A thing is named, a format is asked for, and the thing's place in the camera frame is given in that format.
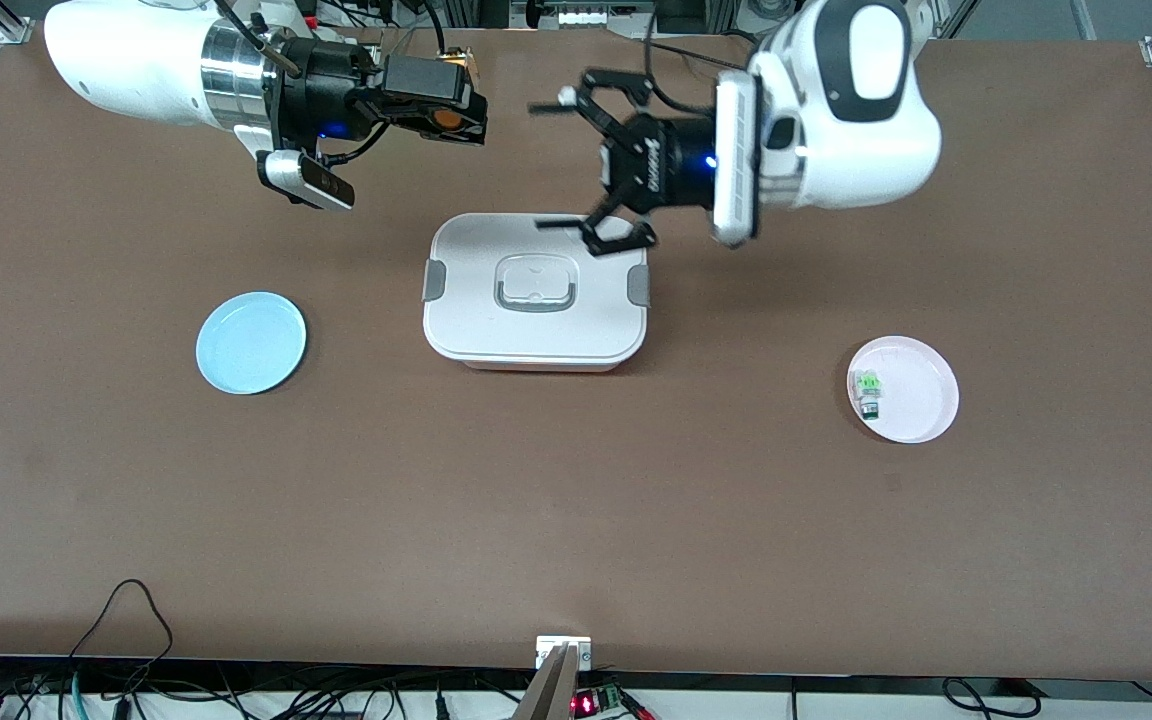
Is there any orange and black switch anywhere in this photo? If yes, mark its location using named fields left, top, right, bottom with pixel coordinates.
left=431, top=48, right=485, bottom=133

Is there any white lidded lunch box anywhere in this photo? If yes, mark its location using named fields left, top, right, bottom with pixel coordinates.
left=422, top=212, right=652, bottom=374

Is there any light blue round plate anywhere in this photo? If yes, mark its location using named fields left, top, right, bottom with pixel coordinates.
left=195, top=291, right=308, bottom=396

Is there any pink round plate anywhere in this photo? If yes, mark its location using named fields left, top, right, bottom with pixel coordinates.
left=846, top=335, right=961, bottom=445

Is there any circuit board with red display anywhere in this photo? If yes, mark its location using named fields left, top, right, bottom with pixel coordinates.
left=570, top=682, right=629, bottom=720

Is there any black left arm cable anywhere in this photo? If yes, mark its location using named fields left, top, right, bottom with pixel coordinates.
left=642, top=10, right=737, bottom=121

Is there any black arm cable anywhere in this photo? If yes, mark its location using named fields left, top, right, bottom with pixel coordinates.
left=214, top=0, right=301, bottom=77
left=642, top=10, right=737, bottom=121

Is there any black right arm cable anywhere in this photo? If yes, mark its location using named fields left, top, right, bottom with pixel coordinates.
left=214, top=0, right=301, bottom=77

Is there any black braided table cable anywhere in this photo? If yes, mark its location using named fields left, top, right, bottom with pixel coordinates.
left=634, top=34, right=769, bottom=63

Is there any white metal clamp bracket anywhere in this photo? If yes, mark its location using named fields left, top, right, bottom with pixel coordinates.
left=535, top=635, right=593, bottom=671

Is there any grey camera mount bar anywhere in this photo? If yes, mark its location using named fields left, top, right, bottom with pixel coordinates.
left=514, top=643, right=583, bottom=720

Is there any black looped cable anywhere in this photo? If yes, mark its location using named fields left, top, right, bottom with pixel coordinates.
left=64, top=579, right=175, bottom=693

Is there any black coiled cable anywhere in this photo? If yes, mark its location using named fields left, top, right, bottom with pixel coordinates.
left=940, top=677, right=1043, bottom=720

